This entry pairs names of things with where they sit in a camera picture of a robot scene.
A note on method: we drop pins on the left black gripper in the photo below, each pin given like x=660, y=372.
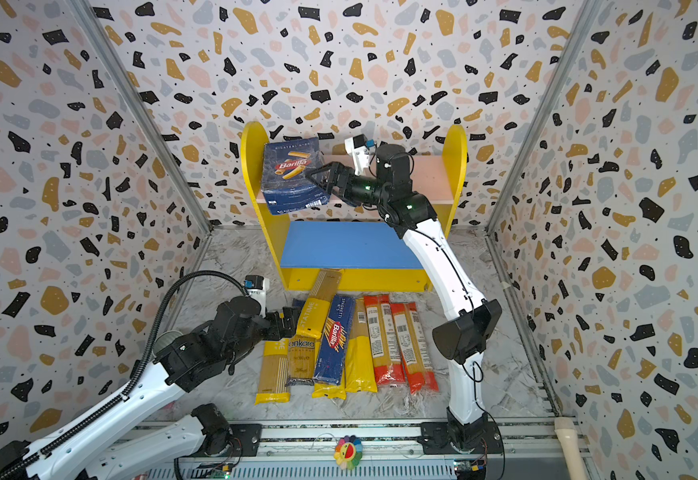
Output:
x=279, y=331

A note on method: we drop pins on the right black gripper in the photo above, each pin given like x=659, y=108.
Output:
x=335, y=180

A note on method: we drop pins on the blue Barilla rigatoni box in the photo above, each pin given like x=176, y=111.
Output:
x=284, y=183

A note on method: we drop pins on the yellow pastatime bag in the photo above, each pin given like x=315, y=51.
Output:
x=274, y=373
x=317, y=307

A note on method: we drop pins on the blue Barilla spaghetti box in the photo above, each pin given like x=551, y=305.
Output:
x=331, y=358

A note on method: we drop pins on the red spaghetti bag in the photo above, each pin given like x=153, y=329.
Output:
x=386, y=356
x=417, y=362

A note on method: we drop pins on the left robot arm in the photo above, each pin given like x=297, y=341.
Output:
x=90, y=447

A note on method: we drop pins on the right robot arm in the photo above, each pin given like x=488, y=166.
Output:
x=470, y=317

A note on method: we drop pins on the yellow shelf with coloured boards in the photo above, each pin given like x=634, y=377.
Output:
x=355, y=241

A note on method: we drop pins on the Ankara spaghetti bag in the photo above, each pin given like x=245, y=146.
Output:
x=301, y=361

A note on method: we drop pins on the yellow spaghetti bag middle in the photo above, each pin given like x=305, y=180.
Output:
x=329, y=391

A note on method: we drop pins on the yellow spaghetti bag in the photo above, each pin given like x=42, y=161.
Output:
x=360, y=375
x=329, y=391

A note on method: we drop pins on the yellow spaghetti bag right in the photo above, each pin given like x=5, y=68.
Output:
x=360, y=375

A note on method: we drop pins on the striped ceramic cup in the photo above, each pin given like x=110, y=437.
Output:
x=164, y=340

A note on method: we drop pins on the colourful flower sticker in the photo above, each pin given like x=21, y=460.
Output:
x=348, y=452

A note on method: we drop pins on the beige tube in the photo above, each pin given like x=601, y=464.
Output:
x=568, y=437

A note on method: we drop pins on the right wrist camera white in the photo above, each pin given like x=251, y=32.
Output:
x=359, y=148

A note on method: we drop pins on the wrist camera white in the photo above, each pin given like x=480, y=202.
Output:
x=359, y=148
x=258, y=287

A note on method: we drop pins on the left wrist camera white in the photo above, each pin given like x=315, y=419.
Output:
x=258, y=287

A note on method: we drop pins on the metal base rail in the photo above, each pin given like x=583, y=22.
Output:
x=517, y=448

